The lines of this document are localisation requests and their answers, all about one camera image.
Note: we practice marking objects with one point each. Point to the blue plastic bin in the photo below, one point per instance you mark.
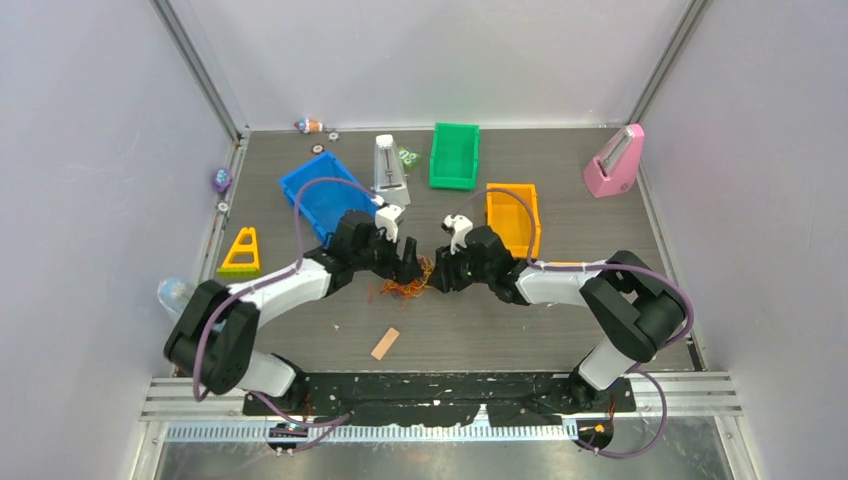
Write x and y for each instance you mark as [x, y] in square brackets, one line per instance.
[324, 204]

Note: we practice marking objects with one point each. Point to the purple round toy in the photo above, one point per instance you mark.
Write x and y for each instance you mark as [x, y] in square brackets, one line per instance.
[221, 180]

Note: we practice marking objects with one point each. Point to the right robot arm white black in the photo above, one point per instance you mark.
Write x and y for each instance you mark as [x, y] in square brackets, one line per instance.
[639, 311]

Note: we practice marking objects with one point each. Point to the tan wooden block near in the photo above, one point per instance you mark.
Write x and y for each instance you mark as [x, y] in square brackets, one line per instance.
[385, 344]

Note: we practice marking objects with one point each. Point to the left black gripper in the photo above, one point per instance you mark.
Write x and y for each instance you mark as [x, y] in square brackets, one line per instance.
[400, 270]

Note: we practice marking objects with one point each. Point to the small clown figurine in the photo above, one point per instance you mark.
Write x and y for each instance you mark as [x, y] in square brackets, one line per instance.
[308, 126]

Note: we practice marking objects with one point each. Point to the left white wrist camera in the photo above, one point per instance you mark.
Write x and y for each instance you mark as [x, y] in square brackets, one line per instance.
[387, 217]

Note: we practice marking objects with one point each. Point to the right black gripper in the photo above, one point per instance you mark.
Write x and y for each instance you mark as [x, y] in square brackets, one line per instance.
[445, 276]

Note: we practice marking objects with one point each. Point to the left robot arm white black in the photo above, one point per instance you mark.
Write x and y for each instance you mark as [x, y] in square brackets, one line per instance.
[214, 336]

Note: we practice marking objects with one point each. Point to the orange plastic bin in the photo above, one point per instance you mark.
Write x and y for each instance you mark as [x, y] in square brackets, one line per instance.
[512, 212]

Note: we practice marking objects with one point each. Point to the green plastic bin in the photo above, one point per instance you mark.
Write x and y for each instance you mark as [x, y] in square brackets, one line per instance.
[454, 159]

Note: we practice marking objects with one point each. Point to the white metronome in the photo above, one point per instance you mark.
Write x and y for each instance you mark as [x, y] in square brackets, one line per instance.
[389, 175]

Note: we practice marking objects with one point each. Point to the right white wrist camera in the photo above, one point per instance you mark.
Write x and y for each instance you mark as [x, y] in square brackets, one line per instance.
[458, 226]

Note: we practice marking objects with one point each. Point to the clear blue plastic container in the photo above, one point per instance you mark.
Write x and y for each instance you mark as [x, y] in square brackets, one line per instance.
[174, 294]

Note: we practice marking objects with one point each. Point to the pink metronome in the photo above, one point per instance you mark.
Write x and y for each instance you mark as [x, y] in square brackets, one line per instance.
[614, 169]

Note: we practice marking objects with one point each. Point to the yellow triangle block left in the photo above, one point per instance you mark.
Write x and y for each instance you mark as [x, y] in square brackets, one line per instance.
[242, 258]

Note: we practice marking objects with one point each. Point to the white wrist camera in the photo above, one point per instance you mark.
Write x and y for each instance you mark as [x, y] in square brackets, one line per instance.
[458, 226]
[387, 217]

